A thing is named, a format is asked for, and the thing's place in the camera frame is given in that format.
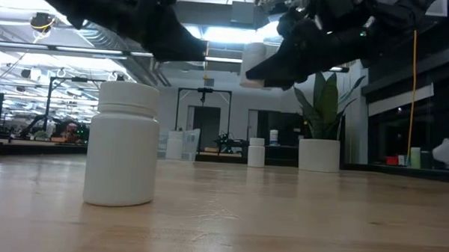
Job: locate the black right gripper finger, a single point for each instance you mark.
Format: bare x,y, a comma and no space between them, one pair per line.
286,85
282,66

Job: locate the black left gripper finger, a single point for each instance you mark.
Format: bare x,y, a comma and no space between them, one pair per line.
182,46

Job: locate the white pill bottle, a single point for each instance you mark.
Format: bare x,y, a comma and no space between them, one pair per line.
122,156
253,54
174,148
256,155

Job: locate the clear plastic basket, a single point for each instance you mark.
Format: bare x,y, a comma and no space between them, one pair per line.
192,143

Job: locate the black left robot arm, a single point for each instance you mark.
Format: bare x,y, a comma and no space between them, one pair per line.
83,1

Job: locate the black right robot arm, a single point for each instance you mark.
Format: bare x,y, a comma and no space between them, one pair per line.
400,20

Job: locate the long ceiling tube light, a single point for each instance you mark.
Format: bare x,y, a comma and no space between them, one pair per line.
81,50
223,60

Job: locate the bright ceiling light panel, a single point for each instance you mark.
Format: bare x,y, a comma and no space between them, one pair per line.
227,34

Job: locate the white canister with blue label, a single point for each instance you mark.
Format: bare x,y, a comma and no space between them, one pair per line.
274,138

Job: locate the grey ceiling box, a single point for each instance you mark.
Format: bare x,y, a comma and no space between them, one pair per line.
242,12

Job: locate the snake plant in white pot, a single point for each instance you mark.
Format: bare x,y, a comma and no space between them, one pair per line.
319,155

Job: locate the small black background robot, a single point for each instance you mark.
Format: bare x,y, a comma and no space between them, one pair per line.
227,143

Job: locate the dark grey door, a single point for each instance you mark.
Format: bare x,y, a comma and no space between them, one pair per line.
209,125

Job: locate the red box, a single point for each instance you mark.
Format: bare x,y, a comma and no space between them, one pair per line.
391,160

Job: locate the light green cup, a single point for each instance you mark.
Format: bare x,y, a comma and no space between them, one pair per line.
415,158

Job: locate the dark green cup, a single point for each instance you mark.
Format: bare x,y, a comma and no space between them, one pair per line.
426,160

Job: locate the small green plant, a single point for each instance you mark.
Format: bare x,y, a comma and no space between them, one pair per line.
40,134

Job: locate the grey wall speaker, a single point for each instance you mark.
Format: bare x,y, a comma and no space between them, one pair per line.
209,82

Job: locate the black gantry stand with camera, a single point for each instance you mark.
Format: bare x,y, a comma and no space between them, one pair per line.
204,90

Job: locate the black gantry frame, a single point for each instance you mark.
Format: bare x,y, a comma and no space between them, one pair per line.
76,79

